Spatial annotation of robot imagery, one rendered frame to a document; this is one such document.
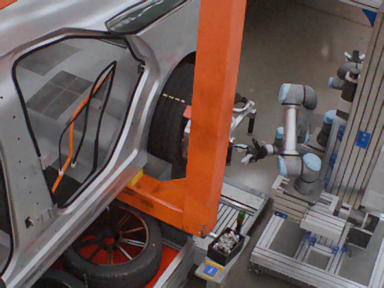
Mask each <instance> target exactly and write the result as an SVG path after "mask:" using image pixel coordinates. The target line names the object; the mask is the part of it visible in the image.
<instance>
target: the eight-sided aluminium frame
mask: <svg viewBox="0 0 384 288"><path fill-rule="evenodd" d="M190 123H191V120H190V119H189V122H188V123H187V126H186V127H185V130H184V143H183V152H182V158H183V159H185V160H187V156H188V148H189V132H190Z"/></svg>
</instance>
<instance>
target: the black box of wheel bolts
mask: <svg viewBox="0 0 384 288"><path fill-rule="evenodd" d="M245 238H246V237H244V236H243V235H240V234H239V233H238V232H237V231H235V230H232V228H229V227H228V226H227V227H226V228H225V229H224V230H223V231H222V232H221V233H220V234H219V235H218V236H217V237H216V238H215V239H214V240H212V241H211V242H210V243H209V244H208V245H207V246H208V249H207V253H206V256H207V257H208V258H210V259H213V260H214V262H216V263H219V264H220V265H221V266H224V267H225V266H226V265H227V264H228V263H229V262H230V261H231V260H232V259H233V258H234V257H235V256H236V255H237V254H238V253H239V252H240V251H241V250H242V248H243V244H244V241H245Z"/></svg>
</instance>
